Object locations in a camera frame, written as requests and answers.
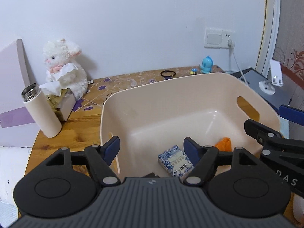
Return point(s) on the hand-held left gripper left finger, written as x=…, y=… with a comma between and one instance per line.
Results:
x=111, y=148

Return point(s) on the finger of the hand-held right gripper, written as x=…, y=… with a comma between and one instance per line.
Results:
x=257, y=128
x=291, y=114

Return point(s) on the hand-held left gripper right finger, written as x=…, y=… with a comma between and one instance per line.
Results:
x=190, y=150

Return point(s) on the cream plastic basket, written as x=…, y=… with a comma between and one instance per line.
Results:
x=166, y=109

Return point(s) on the blue patterned card box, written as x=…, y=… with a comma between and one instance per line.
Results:
x=174, y=160

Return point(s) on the dark grey flat box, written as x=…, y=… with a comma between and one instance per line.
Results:
x=280, y=98

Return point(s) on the orange soft object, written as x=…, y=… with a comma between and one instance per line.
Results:
x=224, y=144

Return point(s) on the white round object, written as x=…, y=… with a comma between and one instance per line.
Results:
x=298, y=209

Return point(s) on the small black object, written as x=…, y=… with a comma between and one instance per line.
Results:
x=150, y=175

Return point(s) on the white phone stand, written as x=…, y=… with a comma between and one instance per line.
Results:
x=275, y=70

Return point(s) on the tissue box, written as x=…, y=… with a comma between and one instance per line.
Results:
x=67, y=104

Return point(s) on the floral brown table cloth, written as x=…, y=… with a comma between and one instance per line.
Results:
x=123, y=83

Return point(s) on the white thermos bottle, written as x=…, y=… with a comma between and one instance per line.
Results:
x=44, y=112

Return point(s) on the black hair band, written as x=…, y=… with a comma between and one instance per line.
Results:
x=162, y=74

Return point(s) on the blue bird figurine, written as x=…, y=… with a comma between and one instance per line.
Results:
x=206, y=64

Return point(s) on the white plush toy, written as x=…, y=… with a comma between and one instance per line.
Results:
x=71, y=76

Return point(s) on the white tissue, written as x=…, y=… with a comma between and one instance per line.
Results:
x=51, y=87

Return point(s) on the white and purple box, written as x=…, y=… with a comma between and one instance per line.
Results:
x=14, y=87

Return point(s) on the white door frame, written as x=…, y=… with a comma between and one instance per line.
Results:
x=269, y=28

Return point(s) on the white wall switch socket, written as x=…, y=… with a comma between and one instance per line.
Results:
x=215, y=38

